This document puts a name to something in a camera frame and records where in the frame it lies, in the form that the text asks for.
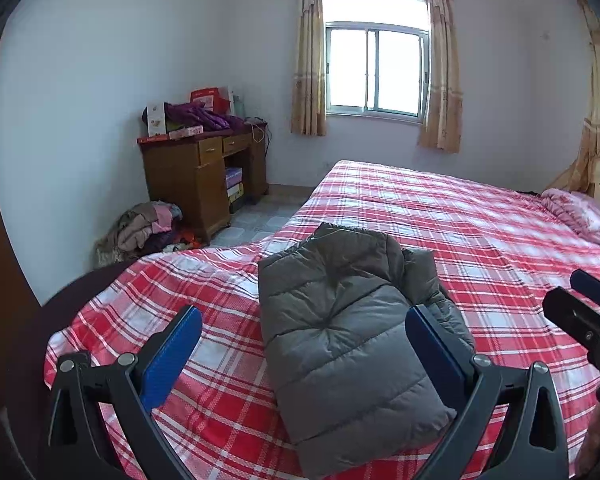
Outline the brown wooden door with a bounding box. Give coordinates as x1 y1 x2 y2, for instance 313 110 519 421
0 35 43 416

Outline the red cardboard box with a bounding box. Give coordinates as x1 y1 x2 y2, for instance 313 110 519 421
190 87 231 113

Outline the pile of clothes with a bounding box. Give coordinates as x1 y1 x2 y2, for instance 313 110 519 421
96 201 201 267

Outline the grey puffer jacket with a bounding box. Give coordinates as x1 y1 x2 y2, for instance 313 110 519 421
257 222 476 478

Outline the brown wooden desk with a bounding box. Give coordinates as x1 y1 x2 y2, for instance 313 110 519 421
137 121 270 245

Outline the flat pink box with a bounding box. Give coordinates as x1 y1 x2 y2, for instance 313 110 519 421
136 126 206 144

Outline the dark wooden footboard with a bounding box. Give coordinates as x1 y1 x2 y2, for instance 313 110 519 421
0 266 131 480

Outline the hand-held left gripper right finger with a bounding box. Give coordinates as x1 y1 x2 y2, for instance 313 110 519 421
405 305 571 480

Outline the charger cable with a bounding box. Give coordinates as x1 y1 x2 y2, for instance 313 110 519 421
244 116 271 143

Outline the bed with red plaid sheet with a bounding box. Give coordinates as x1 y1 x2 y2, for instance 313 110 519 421
42 160 600 480

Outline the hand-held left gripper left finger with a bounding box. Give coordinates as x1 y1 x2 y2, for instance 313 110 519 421
44 305 204 480

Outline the sliding window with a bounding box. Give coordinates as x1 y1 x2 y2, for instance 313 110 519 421
322 0 431 118

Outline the pink folded quilt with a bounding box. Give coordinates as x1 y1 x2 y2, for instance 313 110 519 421
540 187 600 247

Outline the purple puffer jacket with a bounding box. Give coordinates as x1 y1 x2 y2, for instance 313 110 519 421
142 101 245 133

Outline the white upright box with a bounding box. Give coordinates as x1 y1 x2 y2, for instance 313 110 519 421
146 103 168 137

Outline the beige patterned curtain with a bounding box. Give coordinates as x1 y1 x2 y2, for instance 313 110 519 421
417 0 465 155
290 0 328 137

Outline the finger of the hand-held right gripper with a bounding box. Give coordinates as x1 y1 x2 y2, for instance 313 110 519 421
542 286 600 361
569 269 600 318

